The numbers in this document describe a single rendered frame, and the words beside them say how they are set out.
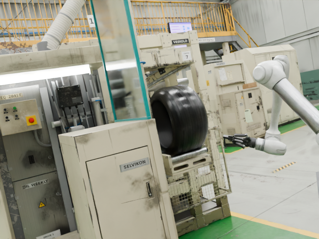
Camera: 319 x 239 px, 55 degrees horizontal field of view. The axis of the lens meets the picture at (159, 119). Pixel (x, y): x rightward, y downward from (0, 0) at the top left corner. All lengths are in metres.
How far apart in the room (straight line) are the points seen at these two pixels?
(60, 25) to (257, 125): 5.65
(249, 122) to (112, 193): 5.94
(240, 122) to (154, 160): 5.55
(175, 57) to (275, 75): 1.04
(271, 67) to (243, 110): 5.09
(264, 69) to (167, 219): 1.05
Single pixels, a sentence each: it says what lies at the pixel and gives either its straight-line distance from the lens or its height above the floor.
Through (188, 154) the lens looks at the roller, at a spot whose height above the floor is 0.91.
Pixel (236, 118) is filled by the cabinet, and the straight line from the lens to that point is 6.96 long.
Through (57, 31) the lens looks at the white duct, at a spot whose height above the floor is 2.01.
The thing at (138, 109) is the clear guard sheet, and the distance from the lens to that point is 1.59.
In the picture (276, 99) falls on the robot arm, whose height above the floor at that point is 1.21.
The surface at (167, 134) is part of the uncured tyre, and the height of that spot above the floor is 1.04.
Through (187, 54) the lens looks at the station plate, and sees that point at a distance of 2.81.
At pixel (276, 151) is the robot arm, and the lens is 2.32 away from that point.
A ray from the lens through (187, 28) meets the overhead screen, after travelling 6.72.
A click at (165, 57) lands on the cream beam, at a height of 1.71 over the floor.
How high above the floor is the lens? 1.34
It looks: 3 degrees down
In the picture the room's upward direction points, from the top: 11 degrees counter-clockwise
